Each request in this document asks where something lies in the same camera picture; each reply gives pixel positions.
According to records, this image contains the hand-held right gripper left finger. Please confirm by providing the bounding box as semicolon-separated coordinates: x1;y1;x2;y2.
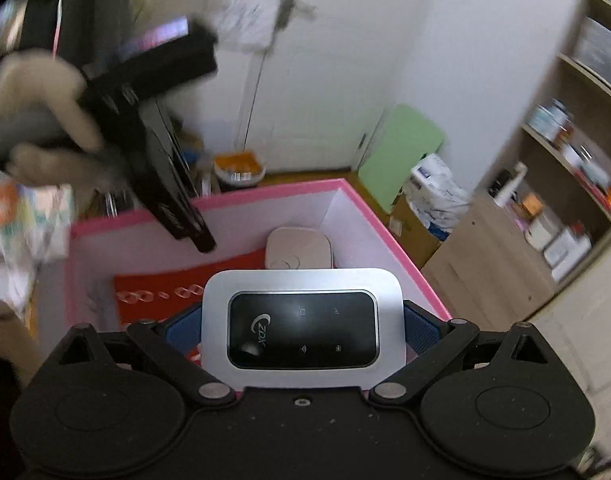
58;304;236;408

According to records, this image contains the white door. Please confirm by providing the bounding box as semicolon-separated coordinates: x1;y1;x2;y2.
206;0;403;173

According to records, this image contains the black bottle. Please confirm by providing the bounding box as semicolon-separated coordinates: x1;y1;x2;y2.
487;170;511;197

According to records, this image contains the brown cardboard box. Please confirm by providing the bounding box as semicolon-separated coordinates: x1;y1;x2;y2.
388;195;442;268

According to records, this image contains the white bowl with orange content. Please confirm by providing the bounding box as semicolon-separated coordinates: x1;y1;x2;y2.
214;152;266;192

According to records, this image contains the white tube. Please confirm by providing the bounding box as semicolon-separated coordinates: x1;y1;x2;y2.
506;161;529;202

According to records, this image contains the white printed plastic bag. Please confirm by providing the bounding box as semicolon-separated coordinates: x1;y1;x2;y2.
216;0;282;52

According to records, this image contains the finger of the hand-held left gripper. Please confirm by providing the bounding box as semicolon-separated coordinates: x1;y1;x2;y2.
134;100;218;254

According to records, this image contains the white jar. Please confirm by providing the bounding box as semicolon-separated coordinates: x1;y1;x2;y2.
527;216;557;252

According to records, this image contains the beige rounded device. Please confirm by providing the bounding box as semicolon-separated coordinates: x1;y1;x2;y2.
264;227;334;272

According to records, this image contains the grey storage bin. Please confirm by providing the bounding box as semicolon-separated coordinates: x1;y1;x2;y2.
573;16;611;97

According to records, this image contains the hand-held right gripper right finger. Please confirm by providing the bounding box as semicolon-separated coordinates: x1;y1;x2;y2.
368;300;553;408

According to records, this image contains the silver portable wifi router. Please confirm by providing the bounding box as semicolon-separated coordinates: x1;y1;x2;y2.
202;268;406;391

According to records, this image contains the person's left hand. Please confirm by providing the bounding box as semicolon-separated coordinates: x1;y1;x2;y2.
0;50;109;188

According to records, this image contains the wooden shelf unit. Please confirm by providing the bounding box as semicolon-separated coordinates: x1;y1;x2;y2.
420;0;611;321

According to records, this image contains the metal door handle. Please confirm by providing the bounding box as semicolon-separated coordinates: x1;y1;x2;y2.
274;0;317;32

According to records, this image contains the white printed package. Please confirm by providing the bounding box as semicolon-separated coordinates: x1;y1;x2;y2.
403;154;472;241

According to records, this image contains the red glasses-print case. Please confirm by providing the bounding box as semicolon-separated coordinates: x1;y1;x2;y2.
114;255;266;333

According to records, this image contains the colourful printed paper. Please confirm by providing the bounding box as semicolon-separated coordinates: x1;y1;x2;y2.
0;160;75;311

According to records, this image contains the pink cardboard box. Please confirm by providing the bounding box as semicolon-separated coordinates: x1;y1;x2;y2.
68;178;453;361

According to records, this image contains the green board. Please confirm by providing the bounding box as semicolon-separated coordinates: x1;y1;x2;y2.
358;104;445;213

